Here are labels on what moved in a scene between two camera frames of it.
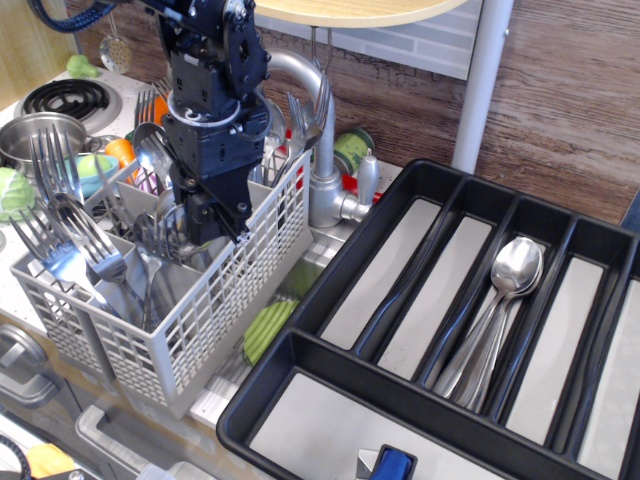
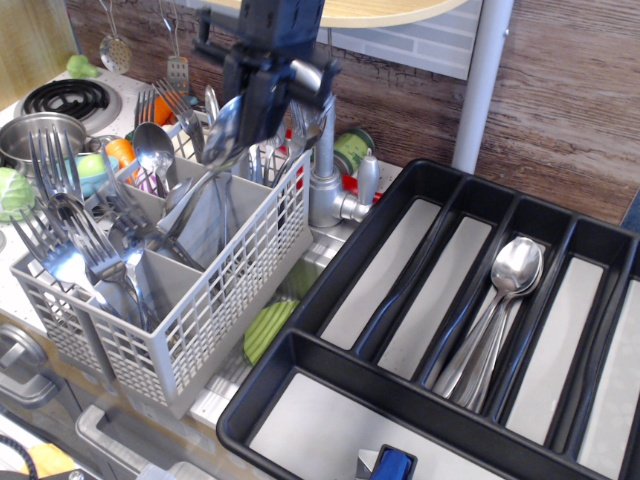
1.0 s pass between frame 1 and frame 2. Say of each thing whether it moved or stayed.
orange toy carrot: stayed
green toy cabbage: stayed
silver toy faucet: stayed
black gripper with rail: moved
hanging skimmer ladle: stayed
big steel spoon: moved
